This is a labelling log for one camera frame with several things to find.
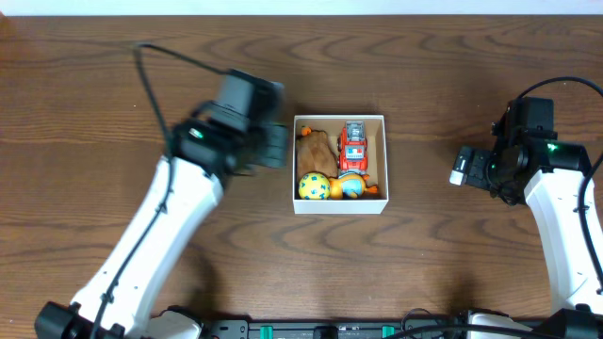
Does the brown plush toy with carrot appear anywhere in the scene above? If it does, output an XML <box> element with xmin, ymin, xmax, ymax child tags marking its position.
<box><xmin>296</xmin><ymin>126</ymin><xmax>338</xmax><ymax>181</ymax></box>

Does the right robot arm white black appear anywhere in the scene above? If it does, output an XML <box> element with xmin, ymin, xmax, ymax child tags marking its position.
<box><xmin>449</xmin><ymin>97</ymin><xmax>602</xmax><ymax>338</ymax></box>

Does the red toy truck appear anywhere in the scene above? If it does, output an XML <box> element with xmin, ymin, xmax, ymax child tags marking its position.
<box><xmin>337</xmin><ymin>121</ymin><xmax>368</xmax><ymax>174</ymax></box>

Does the yellow ball with blue letters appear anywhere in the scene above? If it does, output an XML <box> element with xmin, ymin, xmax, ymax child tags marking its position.
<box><xmin>298</xmin><ymin>172</ymin><xmax>331</xmax><ymax>200</ymax></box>

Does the white cardboard box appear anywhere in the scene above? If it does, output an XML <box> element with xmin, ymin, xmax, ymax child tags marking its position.
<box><xmin>292</xmin><ymin>115</ymin><xmax>389</xmax><ymax>215</ymax></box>

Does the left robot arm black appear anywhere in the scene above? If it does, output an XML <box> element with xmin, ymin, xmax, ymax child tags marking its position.
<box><xmin>34</xmin><ymin>70</ymin><xmax>287</xmax><ymax>339</ymax></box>

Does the black rail at table edge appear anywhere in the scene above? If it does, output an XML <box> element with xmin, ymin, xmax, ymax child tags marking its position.
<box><xmin>150</xmin><ymin>308</ymin><xmax>557</xmax><ymax>339</ymax></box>

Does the orange duck toy blue hat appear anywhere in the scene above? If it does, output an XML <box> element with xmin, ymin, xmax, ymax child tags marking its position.
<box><xmin>329</xmin><ymin>172</ymin><xmax>379</xmax><ymax>200</ymax></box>

